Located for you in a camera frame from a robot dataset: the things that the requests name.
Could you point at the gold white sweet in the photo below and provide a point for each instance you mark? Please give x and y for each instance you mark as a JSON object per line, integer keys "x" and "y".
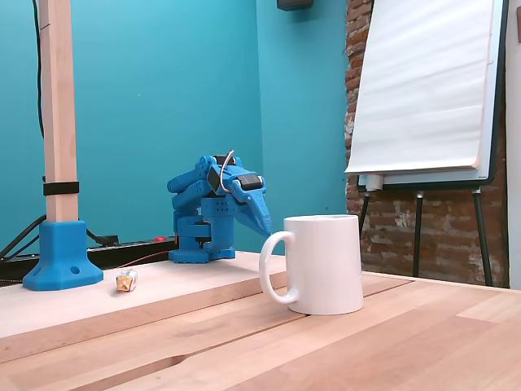
{"x": 125, "y": 282}

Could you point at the white ceramic mug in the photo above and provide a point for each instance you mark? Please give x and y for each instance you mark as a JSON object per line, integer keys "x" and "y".
{"x": 325, "y": 264}

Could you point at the black power strip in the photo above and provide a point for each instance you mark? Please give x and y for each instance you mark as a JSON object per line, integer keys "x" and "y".
{"x": 134, "y": 249}

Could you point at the white flipchart paper pad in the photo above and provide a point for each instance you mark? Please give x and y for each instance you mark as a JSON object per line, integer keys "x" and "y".
{"x": 423, "y": 81}

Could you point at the dark flipchart easel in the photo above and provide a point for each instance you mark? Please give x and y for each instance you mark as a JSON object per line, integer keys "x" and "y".
{"x": 482, "y": 228}

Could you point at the dark wall box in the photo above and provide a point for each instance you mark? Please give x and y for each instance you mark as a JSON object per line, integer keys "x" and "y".
{"x": 295, "y": 4}

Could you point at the blue post base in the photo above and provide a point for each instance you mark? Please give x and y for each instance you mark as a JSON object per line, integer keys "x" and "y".
{"x": 61, "y": 260}

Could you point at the wooden post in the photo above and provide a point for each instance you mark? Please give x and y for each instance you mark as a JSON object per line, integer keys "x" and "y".
{"x": 59, "y": 102}

